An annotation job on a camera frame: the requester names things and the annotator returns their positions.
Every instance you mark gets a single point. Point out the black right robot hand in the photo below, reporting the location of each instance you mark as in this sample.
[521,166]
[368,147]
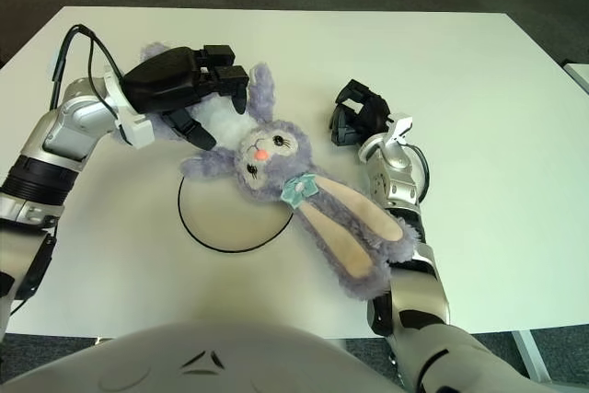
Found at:
[375,117]

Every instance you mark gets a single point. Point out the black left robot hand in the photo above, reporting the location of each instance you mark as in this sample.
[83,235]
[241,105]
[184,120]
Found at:
[161,82]

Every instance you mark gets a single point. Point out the purple plush bunny doll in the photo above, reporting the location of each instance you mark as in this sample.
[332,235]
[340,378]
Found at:
[276,167]

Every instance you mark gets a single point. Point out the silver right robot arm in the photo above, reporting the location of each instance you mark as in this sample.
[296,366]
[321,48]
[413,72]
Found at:
[396,190]

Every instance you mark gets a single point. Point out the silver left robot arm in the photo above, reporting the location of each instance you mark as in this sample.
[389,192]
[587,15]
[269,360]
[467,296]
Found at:
[60,135]

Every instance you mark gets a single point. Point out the white plate black rim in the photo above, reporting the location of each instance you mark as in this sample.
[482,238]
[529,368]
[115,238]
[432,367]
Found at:
[230,223]

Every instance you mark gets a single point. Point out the white neighbouring table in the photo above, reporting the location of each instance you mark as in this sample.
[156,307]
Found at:
[580,75]

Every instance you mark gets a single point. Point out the white table leg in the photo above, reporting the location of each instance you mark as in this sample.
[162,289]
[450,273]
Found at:
[529,354]

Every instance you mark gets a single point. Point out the grey robot torso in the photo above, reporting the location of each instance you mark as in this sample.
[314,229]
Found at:
[207,365]

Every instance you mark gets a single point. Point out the metal table bracket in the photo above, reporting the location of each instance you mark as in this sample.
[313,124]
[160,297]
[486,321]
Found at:
[103,341]

